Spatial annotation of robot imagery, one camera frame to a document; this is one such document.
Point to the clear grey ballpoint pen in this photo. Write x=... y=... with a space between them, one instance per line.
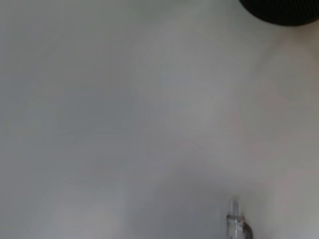
x=235 y=221

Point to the black mesh pen holder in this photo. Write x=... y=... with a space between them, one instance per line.
x=281 y=12

